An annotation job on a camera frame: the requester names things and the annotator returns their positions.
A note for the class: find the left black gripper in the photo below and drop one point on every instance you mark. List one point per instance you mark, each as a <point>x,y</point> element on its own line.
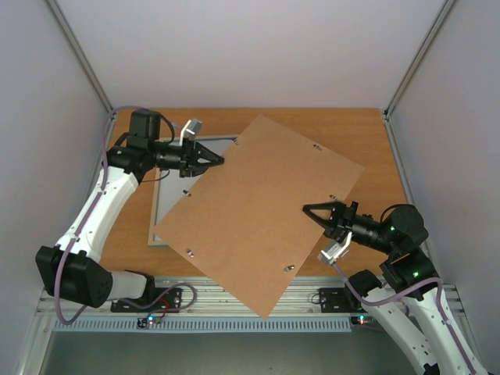
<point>194,167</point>

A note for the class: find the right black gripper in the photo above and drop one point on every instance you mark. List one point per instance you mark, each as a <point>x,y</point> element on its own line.
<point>344,219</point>

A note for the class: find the brown hardboard backing board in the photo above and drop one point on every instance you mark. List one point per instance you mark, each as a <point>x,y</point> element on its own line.
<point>242,223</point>

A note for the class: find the teal picture frame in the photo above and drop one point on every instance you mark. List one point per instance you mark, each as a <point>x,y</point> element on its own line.
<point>158,207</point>

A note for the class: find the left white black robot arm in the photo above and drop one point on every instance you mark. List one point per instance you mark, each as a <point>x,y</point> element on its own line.
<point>71,269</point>

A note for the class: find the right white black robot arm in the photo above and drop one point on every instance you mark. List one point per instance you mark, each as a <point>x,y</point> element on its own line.
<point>408,300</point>

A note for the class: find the right small circuit board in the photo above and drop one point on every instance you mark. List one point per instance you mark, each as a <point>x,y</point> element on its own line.
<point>362,320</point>

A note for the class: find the small circuit board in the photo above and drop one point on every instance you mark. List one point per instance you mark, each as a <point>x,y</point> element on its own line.
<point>362,320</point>
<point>150,321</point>

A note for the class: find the left small circuit board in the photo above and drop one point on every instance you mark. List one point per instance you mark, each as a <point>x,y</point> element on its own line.
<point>150,321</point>

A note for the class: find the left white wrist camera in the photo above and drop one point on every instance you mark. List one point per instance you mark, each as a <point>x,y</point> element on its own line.
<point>190,131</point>

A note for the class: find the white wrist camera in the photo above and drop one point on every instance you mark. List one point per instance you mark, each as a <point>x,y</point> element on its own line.
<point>335,250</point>
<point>190,131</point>

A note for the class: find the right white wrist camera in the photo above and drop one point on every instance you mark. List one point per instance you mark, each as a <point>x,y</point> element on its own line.
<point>335,250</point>

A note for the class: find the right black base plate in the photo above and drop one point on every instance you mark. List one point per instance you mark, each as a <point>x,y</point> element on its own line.
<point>338,300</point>

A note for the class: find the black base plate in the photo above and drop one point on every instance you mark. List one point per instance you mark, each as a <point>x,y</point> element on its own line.
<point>159,298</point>
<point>338,300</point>

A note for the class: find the grey slotted cable duct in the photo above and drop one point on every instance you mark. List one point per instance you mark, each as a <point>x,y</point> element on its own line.
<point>208,325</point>

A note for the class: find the right aluminium corner post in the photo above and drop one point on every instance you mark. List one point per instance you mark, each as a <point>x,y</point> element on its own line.
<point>445,10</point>

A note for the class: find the aluminium corner post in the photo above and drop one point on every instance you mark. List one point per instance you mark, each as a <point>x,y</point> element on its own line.
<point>445,10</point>
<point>78,52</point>

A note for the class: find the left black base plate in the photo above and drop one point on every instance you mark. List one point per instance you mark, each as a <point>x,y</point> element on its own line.
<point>159,298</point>

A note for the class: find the left aluminium corner post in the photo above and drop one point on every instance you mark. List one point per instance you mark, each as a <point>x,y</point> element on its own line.
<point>78,52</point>

